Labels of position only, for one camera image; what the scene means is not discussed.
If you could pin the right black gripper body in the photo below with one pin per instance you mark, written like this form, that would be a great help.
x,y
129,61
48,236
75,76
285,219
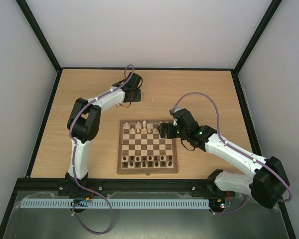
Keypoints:
x,y
168,130

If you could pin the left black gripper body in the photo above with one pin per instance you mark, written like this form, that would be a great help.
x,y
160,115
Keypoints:
x,y
136,97

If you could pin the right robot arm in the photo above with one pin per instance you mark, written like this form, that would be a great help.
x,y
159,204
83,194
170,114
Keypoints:
x,y
263,179

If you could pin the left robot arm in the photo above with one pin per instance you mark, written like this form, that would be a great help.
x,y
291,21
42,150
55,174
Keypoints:
x,y
84,120

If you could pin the wooden chess board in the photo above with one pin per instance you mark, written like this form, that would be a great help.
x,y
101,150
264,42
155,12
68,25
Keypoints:
x,y
145,144

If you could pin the white slotted cable duct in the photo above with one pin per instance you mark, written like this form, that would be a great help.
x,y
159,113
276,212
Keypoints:
x,y
116,204

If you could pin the black aluminium rail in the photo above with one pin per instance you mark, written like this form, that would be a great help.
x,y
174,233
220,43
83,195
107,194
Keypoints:
x,y
119,185

